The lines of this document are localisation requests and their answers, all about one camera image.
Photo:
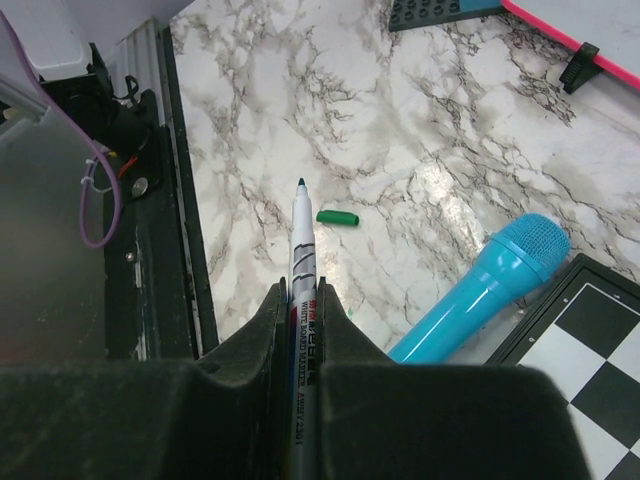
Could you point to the dark grey lego baseplate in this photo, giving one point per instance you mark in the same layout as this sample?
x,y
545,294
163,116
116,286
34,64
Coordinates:
x,y
410,14

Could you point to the blue lego brick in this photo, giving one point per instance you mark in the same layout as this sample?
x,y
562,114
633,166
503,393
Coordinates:
x,y
480,7

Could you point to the pink framed whiteboard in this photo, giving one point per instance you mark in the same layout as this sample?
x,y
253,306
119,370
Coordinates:
x,y
610,26

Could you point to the black white chessboard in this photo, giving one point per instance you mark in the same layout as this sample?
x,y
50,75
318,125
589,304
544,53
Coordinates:
x,y
583,333

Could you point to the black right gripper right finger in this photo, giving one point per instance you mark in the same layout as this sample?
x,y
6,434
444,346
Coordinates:
x,y
381,420

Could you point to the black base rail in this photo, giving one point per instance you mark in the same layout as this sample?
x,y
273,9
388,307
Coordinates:
x,y
158,298

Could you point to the white whiteboard marker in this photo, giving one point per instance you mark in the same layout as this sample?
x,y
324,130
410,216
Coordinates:
x,y
301,455

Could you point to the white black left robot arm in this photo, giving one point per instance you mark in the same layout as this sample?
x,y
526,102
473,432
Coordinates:
x,y
52,49

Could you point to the green marker cap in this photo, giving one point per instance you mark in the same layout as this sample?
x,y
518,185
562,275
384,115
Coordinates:
x,y
341,218

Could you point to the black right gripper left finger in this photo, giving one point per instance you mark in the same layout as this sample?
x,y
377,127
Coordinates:
x,y
219,417

